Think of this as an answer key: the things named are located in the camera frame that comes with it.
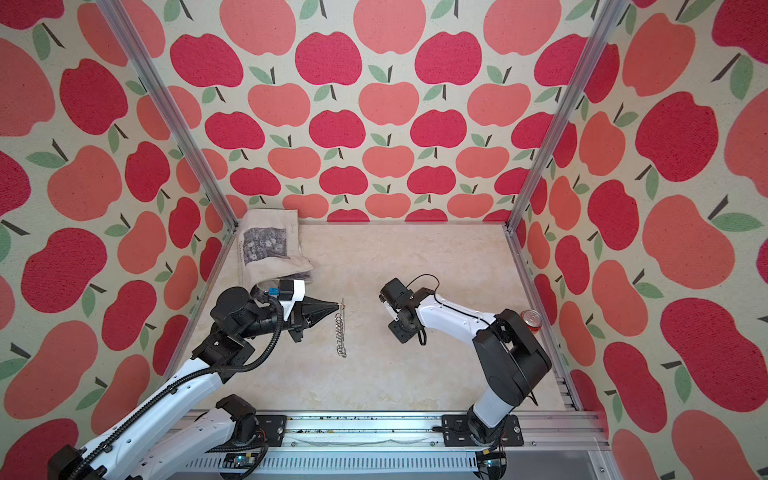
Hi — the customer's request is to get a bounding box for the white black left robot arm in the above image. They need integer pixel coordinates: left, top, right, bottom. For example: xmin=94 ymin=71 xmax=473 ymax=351
xmin=47 ymin=280 xmax=341 ymax=479

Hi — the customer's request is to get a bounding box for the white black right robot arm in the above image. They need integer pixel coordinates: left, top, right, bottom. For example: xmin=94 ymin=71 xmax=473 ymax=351
xmin=379 ymin=278 xmax=552 ymax=447

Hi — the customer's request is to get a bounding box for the aluminium frame post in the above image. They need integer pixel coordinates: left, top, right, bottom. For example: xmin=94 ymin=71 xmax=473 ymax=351
xmin=504 ymin=0 xmax=630 ymax=237
xmin=96 ymin=0 xmax=238 ymax=232

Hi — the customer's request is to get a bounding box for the right rear aluminium frame post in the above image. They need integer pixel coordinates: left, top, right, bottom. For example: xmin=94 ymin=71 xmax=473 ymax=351
xmin=504 ymin=0 xmax=630 ymax=237

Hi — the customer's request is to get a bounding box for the left rear aluminium frame post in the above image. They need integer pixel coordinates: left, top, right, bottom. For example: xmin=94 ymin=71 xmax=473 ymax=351
xmin=96 ymin=0 xmax=238 ymax=232

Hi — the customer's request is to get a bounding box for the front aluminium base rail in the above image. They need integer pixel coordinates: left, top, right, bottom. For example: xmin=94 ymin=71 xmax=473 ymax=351
xmin=162 ymin=411 xmax=621 ymax=479

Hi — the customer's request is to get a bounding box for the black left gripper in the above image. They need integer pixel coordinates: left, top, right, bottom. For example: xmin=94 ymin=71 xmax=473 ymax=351
xmin=238 ymin=296 xmax=338 ymax=343

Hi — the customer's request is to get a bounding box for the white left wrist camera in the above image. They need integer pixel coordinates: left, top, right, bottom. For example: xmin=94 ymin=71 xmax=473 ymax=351
xmin=268 ymin=279 xmax=306 ymax=321

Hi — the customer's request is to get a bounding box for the cream printed canvas tote bag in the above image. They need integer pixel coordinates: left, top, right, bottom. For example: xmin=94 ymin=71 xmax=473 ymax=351
xmin=236 ymin=209 xmax=313 ymax=290

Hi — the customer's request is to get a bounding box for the red soda can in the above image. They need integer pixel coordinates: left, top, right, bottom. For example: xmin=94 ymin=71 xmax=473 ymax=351
xmin=520 ymin=309 xmax=543 ymax=333

